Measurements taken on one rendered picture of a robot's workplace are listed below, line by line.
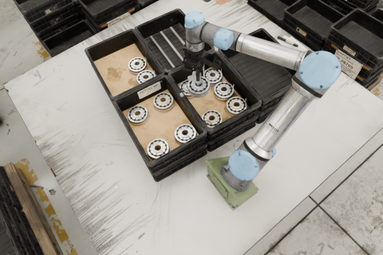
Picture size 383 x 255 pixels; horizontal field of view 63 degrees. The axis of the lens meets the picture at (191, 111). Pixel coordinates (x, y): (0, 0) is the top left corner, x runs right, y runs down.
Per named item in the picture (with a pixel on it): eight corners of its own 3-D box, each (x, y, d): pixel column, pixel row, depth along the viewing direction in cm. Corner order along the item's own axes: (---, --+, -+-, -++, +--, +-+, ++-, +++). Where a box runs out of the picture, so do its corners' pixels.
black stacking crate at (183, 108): (118, 113, 161) (112, 101, 151) (168, 88, 167) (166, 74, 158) (153, 176, 141) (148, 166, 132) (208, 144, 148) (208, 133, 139)
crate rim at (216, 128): (263, 105, 147) (263, 102, 145) (208, 135, 140) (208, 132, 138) (216, 52, 166) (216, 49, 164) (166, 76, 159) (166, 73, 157)
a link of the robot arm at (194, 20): (198, 24, 114) (179, 17, 117) (199, 48, 122) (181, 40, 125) (210, 13, 117) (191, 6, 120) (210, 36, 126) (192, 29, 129)
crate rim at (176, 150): (113, 103, 152) (111, 100, 150) (166, 76, 159) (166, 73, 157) (149, 168, 133) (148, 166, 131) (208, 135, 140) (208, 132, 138)
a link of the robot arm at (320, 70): (256, 177, 126) (350, 64, 105) (244, 190, 113) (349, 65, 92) (232, 157, 130) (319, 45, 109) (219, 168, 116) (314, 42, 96)
